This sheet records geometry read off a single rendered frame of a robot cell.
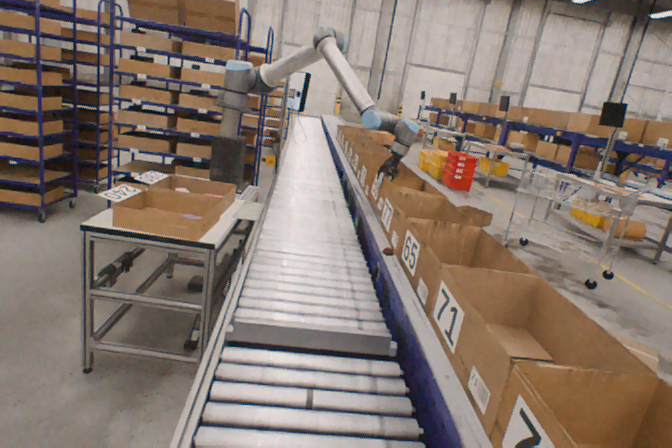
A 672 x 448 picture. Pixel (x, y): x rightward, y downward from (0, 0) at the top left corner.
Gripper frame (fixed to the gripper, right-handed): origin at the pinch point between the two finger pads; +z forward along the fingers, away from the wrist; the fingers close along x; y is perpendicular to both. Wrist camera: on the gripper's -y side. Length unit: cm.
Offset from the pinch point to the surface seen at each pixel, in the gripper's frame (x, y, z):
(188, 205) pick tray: -85, 5, 45
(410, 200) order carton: 10.7, 19.8, -3.3
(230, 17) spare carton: -130, -142, -55
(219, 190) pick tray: -77, -28, 43
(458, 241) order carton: 20, 59, -3
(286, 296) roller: -33, 71, 36
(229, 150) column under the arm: -82, -47, 23
